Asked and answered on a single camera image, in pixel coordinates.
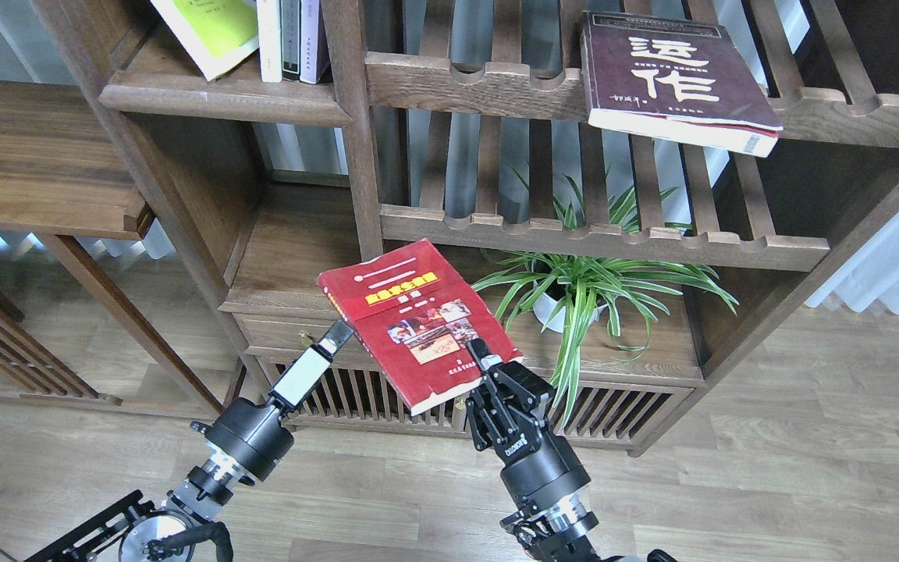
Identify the yellow green book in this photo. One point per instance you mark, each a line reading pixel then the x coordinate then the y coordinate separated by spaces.
pixel 218 35

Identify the red paperback book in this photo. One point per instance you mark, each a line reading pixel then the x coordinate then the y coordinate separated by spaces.
pixel 414 313

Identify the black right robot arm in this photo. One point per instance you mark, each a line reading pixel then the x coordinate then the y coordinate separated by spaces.
pixel 556 546

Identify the dark grey upright book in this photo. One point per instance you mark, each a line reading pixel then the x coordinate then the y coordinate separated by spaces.
pixel 289 19

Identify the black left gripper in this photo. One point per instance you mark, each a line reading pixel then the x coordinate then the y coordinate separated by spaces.
pixel 253 435

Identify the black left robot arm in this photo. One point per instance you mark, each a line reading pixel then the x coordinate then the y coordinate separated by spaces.
pixel 166 532

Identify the wooden side table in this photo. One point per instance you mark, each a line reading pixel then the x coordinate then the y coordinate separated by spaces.
pixel 71 218

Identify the green spider plant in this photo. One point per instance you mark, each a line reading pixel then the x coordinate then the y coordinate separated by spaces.
pixel 597 281

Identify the dark maroon large book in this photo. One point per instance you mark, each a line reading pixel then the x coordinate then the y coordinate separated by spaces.
pixel 675 80

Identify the wooden bookshelf unit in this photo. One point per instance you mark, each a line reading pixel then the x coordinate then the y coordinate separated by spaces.
pixel 465 123

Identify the white upright book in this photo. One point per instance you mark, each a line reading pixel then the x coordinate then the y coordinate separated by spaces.
pixel 270 39

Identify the lilac upright book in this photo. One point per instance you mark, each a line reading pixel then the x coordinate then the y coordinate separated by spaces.
pixel 313 47

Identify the white plant pot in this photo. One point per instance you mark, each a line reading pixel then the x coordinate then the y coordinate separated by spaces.
pixel 548 309

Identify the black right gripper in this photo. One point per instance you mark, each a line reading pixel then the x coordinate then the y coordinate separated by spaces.
pixel 544 477

